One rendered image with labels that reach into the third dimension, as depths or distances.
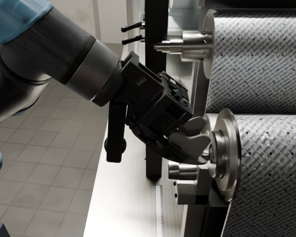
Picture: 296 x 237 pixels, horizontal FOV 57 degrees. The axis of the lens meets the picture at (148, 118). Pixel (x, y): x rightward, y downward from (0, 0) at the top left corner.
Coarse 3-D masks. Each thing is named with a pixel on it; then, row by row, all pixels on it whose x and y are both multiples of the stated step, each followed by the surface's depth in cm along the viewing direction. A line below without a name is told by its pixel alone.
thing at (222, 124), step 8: (224, 120) 42; (216, 128) 47; (224, 128) 42; (224, 136) 42; (232, 136) 39; (232, 144) 39; (232, 152) 39; (232, 160) 38; (232, 168) 39; (224, 176) 42; (232, 176) 39; (224, 184) 42
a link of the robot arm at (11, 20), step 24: (0, 0) 29; (24, 0) 30; (0, 24) 30; (24, 24) 30; (48, 24) 31; (72, 24) 33; (0, 48) 35; (24, 48) 32; (48, 48) 32; (72, 48) 32; (24, 72) 34; (48, 72) 34; (72, 72) 33
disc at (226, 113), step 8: (224, 112) 44; (232, 112) 41; (216, 120) 49; (232, 120) 40; (232, 128) 40; (240, 144) 37; (240, 152) 37; (240, 160) 37; (240, 168) 37; (240, 176) 37; (232, 184) 39; (224, 192) 44; (232, 192) 39; (232, 200) 41
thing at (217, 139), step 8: (216, 136) 42; (216, 144) 41; (224, 144) 41; (208, 152) 46; (216, 152) 41; (224, 152) 41; (216, 160) 41; (224, 160) 41; (208, 168) 46; (216, 168) 41; (224, 168) 41; (216, 176) 42
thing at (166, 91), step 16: (128, 64) 35; (112, 80) 35; (128, 80) 36; (144, 80) 36; (160, 80) 38; (112, 96) 35; (128, 96) 38; (144, 96) 38; (160, 96) 37; (176, 96) 37; (128, 112) 39; (144, 112) 38; (160, 112) 37; (176, 112) 38; (144, 128) 39; (160, 128) 40; (176, 128) 40
